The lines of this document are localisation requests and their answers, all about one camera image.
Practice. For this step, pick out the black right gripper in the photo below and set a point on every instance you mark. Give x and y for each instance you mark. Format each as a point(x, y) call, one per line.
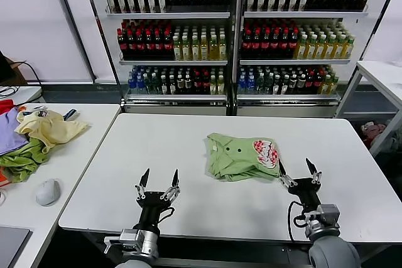
point(306, 192)

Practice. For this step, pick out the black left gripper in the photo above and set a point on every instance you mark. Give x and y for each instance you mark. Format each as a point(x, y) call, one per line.
point(152, 205)

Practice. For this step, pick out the light green t-shirt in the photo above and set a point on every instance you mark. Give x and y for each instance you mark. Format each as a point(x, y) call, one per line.
point(235, 161)

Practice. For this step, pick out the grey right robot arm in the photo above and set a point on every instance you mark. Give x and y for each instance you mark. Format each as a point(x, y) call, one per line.
point(333, 252)

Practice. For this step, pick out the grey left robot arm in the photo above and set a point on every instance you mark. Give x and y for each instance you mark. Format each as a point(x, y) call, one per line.
point(149, 246)

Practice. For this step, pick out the grey clothes heap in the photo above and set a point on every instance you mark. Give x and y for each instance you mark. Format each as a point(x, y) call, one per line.
point(392, 144)

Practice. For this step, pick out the pink red cloth heap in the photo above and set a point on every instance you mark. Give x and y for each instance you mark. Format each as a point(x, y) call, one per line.
point(372, 130)

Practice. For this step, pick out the small dark bottle white cap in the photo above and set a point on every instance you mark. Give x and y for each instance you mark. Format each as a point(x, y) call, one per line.
point(163, 86)
point(276, 86)
point(187, 85)
point(284, 86)
point(172, 86)
point(301, 85)
point(292, 85)
point(180, 85)

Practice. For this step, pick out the small green clear bottle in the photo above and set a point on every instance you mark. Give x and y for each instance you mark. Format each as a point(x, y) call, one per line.
point(148, 86)
point(259, 85)
point(155, 86)
point(267, 85)

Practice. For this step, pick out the small blue water bottle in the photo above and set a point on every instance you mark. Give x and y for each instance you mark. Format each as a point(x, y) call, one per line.
point(132, 86)
point(140, 86)
point(242, 85)
point(250, 85)

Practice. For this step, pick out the small red-capped dark bottle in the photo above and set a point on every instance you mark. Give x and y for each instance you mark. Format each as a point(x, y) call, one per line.
point(205, 85)
point(309, 84)
point(317, 84)
point(197, 85)

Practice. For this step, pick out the small yellow drink bottle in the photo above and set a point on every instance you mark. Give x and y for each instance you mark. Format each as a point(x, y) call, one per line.
point(325, 86)
point(333, 86)
point(221, 86)
point(213, 86)

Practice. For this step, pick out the blue white striped item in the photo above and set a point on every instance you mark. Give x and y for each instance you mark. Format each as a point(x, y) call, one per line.
point(71, 114)

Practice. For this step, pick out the grey computer mouse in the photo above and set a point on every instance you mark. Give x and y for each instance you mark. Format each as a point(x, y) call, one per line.
point(47, 192)

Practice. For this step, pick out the pale yellow garment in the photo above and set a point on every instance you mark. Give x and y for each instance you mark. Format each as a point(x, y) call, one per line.
point(56, 130)

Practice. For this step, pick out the white side table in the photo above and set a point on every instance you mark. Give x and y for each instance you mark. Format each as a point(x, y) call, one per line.
point(380, 76)

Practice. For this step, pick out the yellow juice bottle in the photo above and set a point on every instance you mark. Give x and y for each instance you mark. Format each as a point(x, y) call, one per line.
point(319, 49)
point(300, 49)
point(348, 49)
point(195, 50)
point(186, 50)
point(329, 49)
point(310, 49)
point(213, 50)
point(177, 50)
point(338, 49)
point(204, 50)
point(222, 50)

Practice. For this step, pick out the red-capped cola bottle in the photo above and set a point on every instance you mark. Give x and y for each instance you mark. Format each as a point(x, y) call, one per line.
point(167, 46)
point(149, 46)
point(158, 46)
point(122, 46)
point(246, 45)
point(293, 45)
point(275, 45)
point(256, 45)
point(266, 45)
point(130, 46)
point(140, 46)
point(284, 45)

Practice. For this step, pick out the white printed garment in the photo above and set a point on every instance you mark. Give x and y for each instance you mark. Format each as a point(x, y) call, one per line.
point(41, 112)

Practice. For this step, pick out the crumpled olive green garment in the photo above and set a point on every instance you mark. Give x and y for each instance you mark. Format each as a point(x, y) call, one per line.
point(22, 161)

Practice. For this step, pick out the orange cloth item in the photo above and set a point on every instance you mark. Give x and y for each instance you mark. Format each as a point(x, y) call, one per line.
point(2, 180)

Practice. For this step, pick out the lilac purple garment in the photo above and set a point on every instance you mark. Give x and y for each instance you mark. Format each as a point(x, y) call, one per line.
point(7, 133)

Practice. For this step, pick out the dark grey laptop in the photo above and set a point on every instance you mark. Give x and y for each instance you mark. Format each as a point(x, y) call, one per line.
point(12, 243)

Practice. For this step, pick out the white drink shelf unit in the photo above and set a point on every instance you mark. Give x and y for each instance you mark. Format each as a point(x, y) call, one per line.
point(166, 15)
point(304, 14)

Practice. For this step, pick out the red garment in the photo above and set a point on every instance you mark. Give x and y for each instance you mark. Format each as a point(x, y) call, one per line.
point(5, 106)

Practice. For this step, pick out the brown cardboard box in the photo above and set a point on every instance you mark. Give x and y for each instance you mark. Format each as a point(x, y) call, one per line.
point(19, 75)

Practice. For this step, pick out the black monitor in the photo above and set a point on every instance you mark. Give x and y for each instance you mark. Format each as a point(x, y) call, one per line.
point(4, 70)

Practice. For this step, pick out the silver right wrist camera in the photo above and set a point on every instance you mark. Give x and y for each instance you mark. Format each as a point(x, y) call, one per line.
point(329, 214)

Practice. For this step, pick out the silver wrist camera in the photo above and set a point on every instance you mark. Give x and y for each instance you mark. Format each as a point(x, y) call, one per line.
point(329, 214)
point(125, 241)

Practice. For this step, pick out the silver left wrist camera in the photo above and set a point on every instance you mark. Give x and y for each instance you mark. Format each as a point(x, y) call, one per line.
point(125, 241)

